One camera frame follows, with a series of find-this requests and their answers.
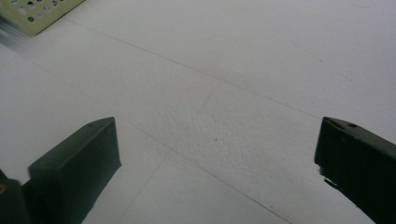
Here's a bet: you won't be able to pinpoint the pale yellow perforated basket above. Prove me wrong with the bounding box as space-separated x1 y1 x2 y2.
0 0 86 37

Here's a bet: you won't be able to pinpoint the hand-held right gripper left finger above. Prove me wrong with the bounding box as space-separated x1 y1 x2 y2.
21 116 122 224

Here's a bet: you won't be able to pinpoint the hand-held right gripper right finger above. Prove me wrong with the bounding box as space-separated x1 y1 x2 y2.
314 116 396 224

